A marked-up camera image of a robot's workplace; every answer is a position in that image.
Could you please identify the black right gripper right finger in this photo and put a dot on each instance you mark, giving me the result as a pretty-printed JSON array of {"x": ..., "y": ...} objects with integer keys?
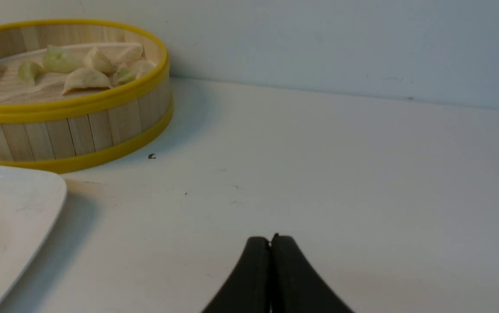
[{"x": 296, "y": 287}]

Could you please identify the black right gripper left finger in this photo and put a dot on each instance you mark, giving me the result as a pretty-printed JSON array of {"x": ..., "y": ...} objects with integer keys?
[{"x": 246, "y": 290}]

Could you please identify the white square plate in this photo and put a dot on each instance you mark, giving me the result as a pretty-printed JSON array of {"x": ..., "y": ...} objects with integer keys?
[{"x": 30, "y": 203}]

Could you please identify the bamboo steamer basket yellow rim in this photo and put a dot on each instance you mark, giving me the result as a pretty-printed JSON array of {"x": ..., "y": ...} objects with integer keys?
[{"x": 80, "y": 133}]

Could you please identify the green dumpling steamer right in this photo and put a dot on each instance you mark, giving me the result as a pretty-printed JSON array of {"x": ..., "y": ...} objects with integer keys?
[{"x": 123, "y": 76}]

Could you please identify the white dumpling front of steamer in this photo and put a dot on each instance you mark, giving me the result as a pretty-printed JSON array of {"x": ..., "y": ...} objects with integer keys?
[{"x": 85, "y": 78}]

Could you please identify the white dumpling centre steamer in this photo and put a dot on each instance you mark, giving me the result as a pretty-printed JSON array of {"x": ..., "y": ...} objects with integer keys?
[{"x": 96, "y": 60}]

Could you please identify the green dumpling in steamer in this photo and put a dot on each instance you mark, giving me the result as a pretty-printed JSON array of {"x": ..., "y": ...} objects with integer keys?
[{"x": 59, "y": 60}]

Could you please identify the white steamer liner paper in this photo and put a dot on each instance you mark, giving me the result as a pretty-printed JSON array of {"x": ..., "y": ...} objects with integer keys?
[{"x": 49, "y": 87}]

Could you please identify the small green dumpling steamer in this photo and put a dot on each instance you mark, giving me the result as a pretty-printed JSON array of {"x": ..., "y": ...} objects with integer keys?
[{"x": 28, "y": 71}]

